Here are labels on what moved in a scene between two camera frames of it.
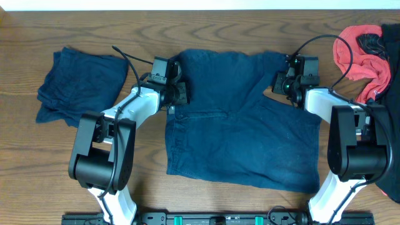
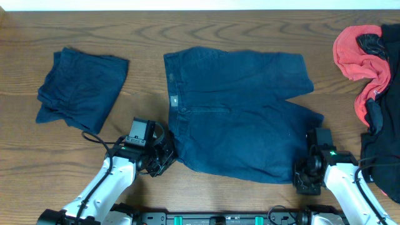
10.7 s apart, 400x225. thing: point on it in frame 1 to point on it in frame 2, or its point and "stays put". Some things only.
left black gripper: [184, 94] to [170, 157]
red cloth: [364, 65] stays put
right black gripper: [281, 77] to [301, 189]
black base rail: [219, 217] stays put
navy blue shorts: [232, 129] stays put
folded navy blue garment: [76, 84] stays put
